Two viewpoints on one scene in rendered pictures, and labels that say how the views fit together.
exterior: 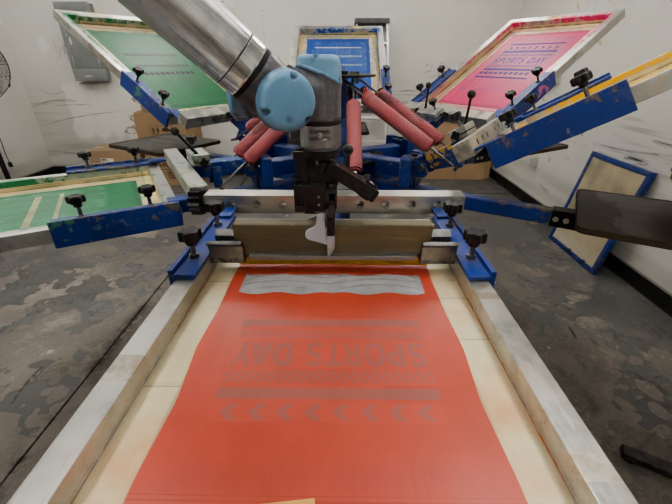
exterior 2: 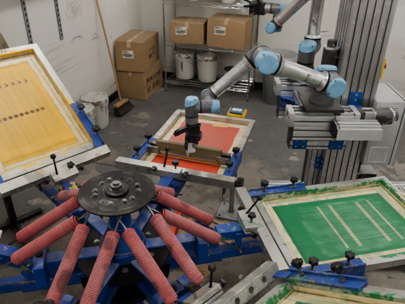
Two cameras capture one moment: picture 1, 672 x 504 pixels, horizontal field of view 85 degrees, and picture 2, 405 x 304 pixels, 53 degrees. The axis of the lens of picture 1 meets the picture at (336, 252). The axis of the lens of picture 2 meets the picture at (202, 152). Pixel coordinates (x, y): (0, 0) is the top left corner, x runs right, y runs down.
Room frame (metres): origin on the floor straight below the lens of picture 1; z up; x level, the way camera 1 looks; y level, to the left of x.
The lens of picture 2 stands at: (2.69, 0.68, 2.25)
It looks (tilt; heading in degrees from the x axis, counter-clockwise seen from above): 30 degrees down; 196
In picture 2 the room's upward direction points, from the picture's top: 1 degrees clockwise
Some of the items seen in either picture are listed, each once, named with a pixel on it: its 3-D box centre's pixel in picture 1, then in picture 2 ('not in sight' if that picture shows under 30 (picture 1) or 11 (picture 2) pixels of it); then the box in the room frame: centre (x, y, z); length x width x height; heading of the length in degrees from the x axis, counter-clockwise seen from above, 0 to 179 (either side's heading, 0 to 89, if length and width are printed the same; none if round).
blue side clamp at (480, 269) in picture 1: (457, 251); (143, 152); (0.73, -0.27, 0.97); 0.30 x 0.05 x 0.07; 179
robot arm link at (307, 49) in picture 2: not in sight; (307, 50); (-0.19, 0.58, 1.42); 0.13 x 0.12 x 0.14; 171
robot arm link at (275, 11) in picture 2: not in sight; (278, 9); (-0.36, 0.34, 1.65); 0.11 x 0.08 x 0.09; 81
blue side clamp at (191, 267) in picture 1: (209, 250); (232, 167); (0.73, 0.28, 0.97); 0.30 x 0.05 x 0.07; 179
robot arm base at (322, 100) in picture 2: not in sight; (322, 95); (0.29, 0.72, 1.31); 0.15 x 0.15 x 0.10
